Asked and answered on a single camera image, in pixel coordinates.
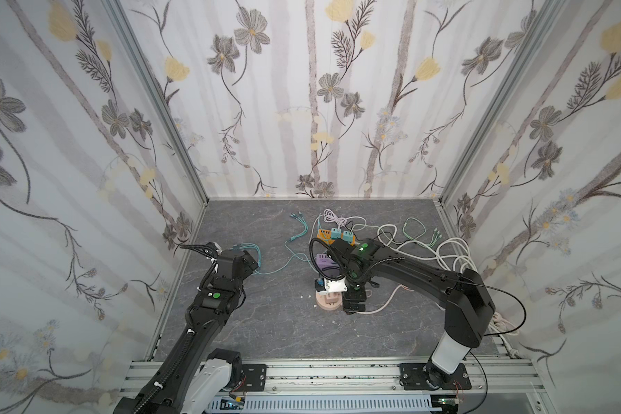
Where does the light green charging cable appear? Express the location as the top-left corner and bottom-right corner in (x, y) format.
(387, 216), (443, 249)

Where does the white power strip cables bundle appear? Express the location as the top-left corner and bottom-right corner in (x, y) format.
(356, 223), (521, 359)

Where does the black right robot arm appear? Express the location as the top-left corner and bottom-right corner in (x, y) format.
(326, 239), (496, 390)

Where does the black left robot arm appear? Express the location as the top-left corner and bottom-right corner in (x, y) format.
(114, 243), (259, 413)

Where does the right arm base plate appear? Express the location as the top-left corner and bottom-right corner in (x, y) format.
(398, 362), (472, 391)

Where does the teal charger white cable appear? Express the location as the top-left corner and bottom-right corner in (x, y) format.
(309, 208), (366, 243)

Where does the teal charger black cable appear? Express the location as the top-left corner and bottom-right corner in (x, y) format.
(341, 219), (389, 247)

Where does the pink round power strip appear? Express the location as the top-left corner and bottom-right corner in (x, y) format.
(315, 292), (343, 312)

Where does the orange power strip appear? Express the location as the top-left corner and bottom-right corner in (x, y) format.
(317, 228), (356, 246)

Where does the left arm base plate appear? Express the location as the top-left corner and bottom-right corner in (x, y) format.
(230, 364), (267, 393)

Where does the purple power strip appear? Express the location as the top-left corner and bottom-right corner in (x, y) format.
(316, 254), (341, 279)

